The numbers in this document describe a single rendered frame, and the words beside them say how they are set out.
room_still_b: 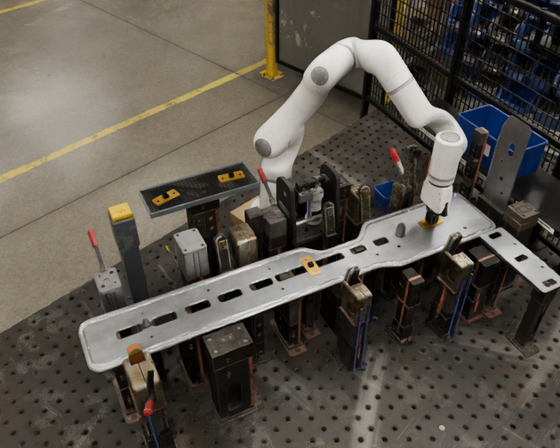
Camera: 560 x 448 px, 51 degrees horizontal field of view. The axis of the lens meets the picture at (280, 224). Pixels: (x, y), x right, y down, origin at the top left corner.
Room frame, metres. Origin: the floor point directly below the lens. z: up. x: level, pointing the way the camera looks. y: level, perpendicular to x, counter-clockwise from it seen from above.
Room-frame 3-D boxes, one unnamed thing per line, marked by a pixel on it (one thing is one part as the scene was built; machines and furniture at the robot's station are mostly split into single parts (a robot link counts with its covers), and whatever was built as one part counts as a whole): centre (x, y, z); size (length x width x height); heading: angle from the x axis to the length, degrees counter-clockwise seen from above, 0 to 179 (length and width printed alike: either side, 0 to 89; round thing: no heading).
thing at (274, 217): (1.46, 0.02, 0.89); 0.13 x 0.11 x 0.38; 26
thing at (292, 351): (1.26, -0.03, 0.84); 0.17 x 0.06 x 0.29; 26
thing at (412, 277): (1.26, -0.42, 0.84); 0.11 x 0.08 x 0.29; 26
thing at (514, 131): (1.61, -0.76, 1.17); 0.12 x 0.01 x 0.34; 26
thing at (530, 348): (1.23, -0.82, 0.84); 0.11 x 0.06 x 0.29; 26
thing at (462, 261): (1.29, -0.55, 0.87); 0.12 x 0.09 x 0.35; 26
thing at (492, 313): (1.39, -0.74, 0.84); 0.11 x 0.06 x 0.29; 26
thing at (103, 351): (1.28, -0.08, 1.00); 1.38 x 0.22 x 0.02; 116
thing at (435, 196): (1.50, -0.51, 1.14); 0.10 x 0.07 x 0.11; 26
